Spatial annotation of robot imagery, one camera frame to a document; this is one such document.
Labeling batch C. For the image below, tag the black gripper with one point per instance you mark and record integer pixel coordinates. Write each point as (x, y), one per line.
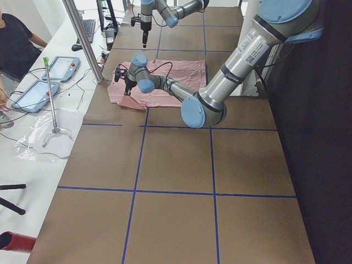
(129, 83)
(144, 27)

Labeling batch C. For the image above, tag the pink Snoopy t-shirt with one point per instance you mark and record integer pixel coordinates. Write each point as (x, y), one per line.
(191, 74)

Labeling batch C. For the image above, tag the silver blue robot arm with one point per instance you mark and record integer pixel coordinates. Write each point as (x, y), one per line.
(276, 22)
(170, 15)

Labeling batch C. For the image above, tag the black power adapter box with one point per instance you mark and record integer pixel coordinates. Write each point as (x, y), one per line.
(110, 37)

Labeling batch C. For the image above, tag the black monitor stand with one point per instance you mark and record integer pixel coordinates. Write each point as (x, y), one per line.
(106, 15)

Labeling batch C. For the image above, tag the black keyboard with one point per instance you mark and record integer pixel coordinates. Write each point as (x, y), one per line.
(89, 27)

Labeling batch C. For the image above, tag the black computer mouse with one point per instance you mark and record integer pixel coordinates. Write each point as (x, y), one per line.
(76, 47)

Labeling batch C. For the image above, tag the upper blue teach pendant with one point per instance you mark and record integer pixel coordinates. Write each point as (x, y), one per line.
(62, 68)

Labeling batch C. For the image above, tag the blue teach pendant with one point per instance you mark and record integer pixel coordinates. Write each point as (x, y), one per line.
(34, 98)
(62, 68)

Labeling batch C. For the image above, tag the metal stand with green top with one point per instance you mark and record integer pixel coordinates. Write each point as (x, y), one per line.
(56, 130)

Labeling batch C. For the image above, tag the clear plastic sheet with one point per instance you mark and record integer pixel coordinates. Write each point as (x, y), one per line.
(40, 144)

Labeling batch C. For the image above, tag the lower blue teach pendant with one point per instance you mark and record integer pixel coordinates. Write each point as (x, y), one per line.
(34, 98)

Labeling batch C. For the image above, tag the person in black shirt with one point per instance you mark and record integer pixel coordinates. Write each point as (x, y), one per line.
(19, 47)

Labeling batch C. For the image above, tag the red cylinder tube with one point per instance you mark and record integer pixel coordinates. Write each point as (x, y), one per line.
(17, 242)

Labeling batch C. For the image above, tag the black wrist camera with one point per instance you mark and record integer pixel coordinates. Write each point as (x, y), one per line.
(120, 72)
(134, 20)

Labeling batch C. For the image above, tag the aluminium frame post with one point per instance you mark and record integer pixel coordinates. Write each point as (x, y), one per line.
(84, 41)

